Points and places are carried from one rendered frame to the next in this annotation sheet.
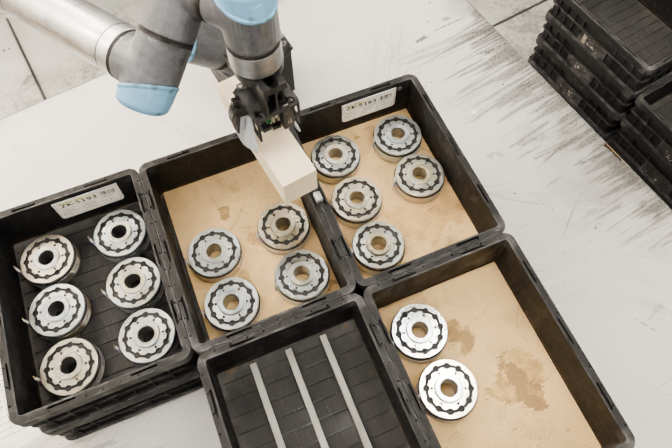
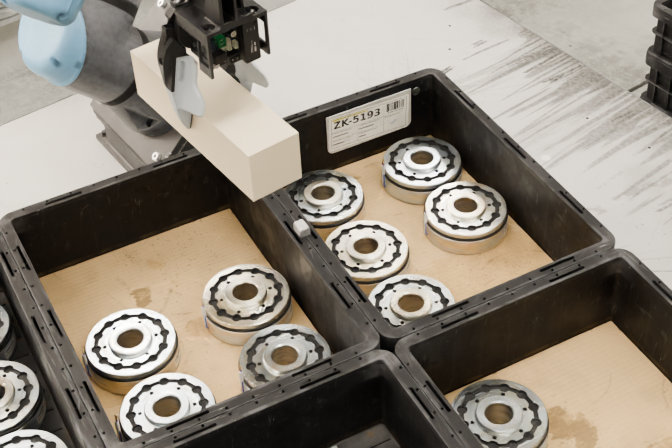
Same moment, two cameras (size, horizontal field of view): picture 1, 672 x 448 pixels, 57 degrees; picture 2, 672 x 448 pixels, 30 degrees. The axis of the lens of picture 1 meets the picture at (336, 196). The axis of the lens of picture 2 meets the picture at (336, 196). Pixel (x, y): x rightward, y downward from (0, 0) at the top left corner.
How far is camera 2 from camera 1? 0.51 m
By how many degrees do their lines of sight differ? 21
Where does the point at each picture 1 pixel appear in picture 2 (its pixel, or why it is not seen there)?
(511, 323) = (656, 403)
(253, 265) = (199, 364)
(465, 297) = (571, 374)
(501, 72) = (581, 103)
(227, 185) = (144, 260)
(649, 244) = not seen: outside the picture
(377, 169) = (395, 216)
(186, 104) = (59, 189)
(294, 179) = (265, 146)
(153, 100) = not seen: outside the picture
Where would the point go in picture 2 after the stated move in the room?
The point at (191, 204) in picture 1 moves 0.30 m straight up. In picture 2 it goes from (84, 291) to (35, 88)
